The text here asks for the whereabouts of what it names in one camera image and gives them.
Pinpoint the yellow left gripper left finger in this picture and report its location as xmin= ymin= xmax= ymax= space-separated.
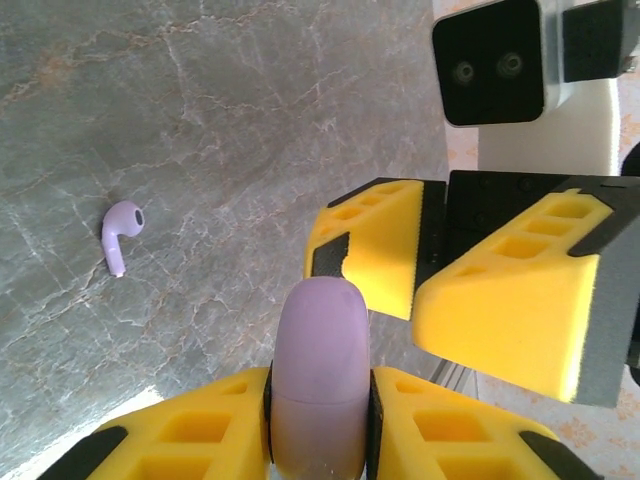
xmin=44 ymin=367 xmax=274 ymax=480

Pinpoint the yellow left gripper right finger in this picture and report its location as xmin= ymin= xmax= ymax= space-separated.
xmin=367 ymin=365 xmax=606 ymax=480

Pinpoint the purple earbud charging case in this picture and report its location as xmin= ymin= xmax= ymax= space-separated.
xmin=269 ymin=277 xmax=372 ymax=480

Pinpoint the purple wireless earbud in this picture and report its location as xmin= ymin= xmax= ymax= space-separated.
xmin=99 ymin=199 xmax=147 ymax=278

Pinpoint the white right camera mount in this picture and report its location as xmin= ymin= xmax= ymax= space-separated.
xmin=477 ymin=74 xmax=624 ymax=177

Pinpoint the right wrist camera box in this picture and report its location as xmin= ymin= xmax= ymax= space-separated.
xmin=430 ymin=0 xmax=566 ymax=129

